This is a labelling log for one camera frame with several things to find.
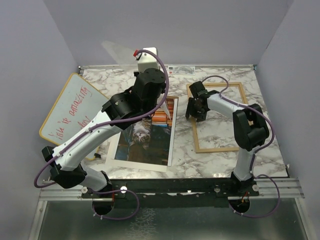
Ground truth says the white sticker label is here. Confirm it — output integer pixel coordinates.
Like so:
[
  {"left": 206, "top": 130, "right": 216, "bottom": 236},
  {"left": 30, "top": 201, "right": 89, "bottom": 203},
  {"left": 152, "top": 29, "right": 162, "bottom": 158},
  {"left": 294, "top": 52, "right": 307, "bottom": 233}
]
[{"left": 167, "top": 65, "right": 196, "bottom": 76}]

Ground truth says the brown frame backing board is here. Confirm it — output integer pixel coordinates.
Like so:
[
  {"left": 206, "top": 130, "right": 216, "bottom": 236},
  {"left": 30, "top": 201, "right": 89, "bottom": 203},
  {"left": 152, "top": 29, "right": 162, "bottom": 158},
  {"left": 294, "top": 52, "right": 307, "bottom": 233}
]
[{"left": 104, "top": 95, "right": 180, "bottom": 173}]

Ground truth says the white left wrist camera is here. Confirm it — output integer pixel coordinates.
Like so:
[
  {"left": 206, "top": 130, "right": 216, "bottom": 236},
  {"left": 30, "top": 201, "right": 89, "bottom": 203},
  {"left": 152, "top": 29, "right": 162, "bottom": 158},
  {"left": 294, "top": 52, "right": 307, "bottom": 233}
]
[{"left": 133, "top": 50, "right": 159, "bottom": 77}]

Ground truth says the aluminium rail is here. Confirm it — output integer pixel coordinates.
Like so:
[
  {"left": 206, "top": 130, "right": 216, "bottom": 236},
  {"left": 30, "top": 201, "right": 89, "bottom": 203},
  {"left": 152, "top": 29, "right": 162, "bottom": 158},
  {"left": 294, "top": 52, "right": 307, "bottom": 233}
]
[
  {"left": 78, "top": 64, "right": 256, "bottom": 71},
  {"left": 39, "top": 178, "right": 305, "bottom": 201}
]

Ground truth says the cat and books photo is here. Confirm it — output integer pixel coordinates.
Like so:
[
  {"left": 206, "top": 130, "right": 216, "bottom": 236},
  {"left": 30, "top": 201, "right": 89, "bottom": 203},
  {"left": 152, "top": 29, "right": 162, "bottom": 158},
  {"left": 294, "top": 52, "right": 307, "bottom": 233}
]
[{"left": 113, "top": 96, "right": 176, "bottom": 167}]

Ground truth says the yellow-rimmed whiteboard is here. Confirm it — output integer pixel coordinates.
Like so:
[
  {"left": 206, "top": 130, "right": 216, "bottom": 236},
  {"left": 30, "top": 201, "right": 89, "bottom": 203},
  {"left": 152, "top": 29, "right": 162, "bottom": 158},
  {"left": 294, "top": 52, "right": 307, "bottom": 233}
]
[{"left": 39, "top": 73, "right": 108, "bottom": 146}]

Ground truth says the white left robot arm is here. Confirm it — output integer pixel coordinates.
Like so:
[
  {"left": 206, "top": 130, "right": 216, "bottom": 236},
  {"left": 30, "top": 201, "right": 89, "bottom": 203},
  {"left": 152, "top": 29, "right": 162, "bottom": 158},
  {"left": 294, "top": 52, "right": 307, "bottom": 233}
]
[{"left": 42, "top": 68, "right": 169, "bottom": 198}]

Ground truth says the light wooden picture frame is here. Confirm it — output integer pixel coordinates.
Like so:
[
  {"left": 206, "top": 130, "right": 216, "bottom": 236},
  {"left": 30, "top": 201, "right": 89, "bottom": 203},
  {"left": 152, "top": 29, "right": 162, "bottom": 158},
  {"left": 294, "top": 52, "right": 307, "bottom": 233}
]
[{"left": 189, "top": 82, "right": 248, "bottom": 154}]

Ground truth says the aluminium front rail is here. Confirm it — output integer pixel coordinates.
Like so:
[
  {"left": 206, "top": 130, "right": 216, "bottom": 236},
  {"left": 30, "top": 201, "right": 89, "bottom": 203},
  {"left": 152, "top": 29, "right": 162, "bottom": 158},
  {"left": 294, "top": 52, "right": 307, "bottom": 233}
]
[{"left": 39, "top": 178, "right": 305, "bottom": 201}]

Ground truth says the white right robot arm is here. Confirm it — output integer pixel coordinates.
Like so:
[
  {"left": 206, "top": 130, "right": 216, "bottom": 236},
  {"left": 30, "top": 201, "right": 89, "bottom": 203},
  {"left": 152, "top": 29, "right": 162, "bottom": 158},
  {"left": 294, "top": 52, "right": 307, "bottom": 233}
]
[{"left": 185, "top": 81, "right": 270, "bottom": 196}]

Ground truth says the aluminium back rail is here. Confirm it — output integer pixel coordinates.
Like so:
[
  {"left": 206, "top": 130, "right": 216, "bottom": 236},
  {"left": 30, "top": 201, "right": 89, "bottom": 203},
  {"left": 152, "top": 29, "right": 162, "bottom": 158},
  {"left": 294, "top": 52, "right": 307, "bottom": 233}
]
[{"left": 78, "top": 64, "right": 256, "bottom": 71}]

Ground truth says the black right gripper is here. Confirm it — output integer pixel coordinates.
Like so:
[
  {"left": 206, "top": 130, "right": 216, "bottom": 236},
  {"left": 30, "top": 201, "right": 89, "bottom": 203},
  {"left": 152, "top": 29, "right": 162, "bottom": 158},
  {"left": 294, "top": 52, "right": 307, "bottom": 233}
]
[{"left": 185, "top": 97, "right": 207, "bottom": 122}]

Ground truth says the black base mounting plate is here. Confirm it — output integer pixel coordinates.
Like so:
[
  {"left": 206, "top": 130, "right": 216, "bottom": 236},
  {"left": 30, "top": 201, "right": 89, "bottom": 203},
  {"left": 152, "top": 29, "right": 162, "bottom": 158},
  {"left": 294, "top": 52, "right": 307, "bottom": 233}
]
[{"left": 81, "top": 177, "right": 259, "bottom": 209}]

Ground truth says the clear acrylic frame sheet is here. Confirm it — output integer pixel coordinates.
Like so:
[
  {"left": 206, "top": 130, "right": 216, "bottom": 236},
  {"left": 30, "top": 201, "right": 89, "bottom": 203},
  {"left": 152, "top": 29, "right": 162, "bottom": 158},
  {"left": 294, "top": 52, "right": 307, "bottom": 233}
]
[{"left": 101, "top": 40, "right": 170, "bottom": 125}]

